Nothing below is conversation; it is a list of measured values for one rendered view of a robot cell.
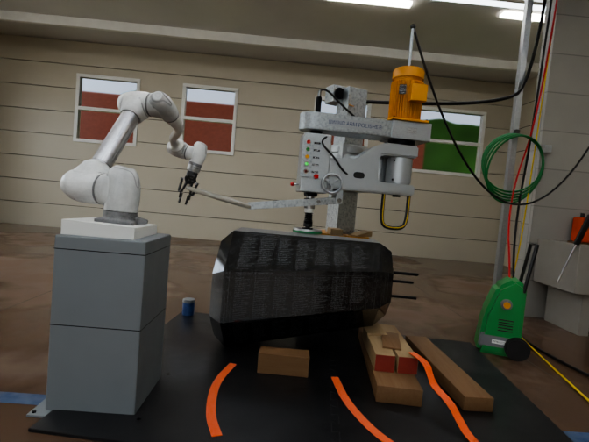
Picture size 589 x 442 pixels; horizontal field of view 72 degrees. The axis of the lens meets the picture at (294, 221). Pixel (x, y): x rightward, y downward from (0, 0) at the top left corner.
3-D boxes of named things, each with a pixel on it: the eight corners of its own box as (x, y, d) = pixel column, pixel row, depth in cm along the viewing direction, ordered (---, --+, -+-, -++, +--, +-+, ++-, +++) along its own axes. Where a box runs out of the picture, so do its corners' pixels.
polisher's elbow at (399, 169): (379, 182, 310) (381, 157, 309) (397, 185, 320) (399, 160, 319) (397, 182, 294) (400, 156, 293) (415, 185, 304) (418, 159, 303)
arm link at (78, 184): (88, 191, 187) (46, 186, 191) (104, 211, 200) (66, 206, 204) (152, 85, 228) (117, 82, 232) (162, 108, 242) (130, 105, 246)
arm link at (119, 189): (125, 212, 187) (131, 166, 187) (91, 208, 190) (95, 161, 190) (145, 213, 203) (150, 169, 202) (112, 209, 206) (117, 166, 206)
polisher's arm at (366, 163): (401, 209, 319) (408, 146, 317) (414, 210, 297) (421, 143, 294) (310, 201, 309) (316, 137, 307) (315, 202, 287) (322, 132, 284)
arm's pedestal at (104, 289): (141, 424, 177) (153, 244, 173) (25, 417, 175) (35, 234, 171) (173, 375, 227) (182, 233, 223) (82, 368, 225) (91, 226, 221)
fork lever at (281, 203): (337, 203, 312) (337, 196, 311) (344, 203, 293) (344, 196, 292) (248, 209, 303) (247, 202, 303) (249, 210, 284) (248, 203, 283)
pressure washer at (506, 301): (520, 348, 326) (532, 242, 322) (529, 364, 293) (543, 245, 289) (472, 340, 338) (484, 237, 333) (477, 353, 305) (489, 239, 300)
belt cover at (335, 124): (415, 150, 320) (417, 129, 319) (429, 146, 295) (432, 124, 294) (295, 137, 307) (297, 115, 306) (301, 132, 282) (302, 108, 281)
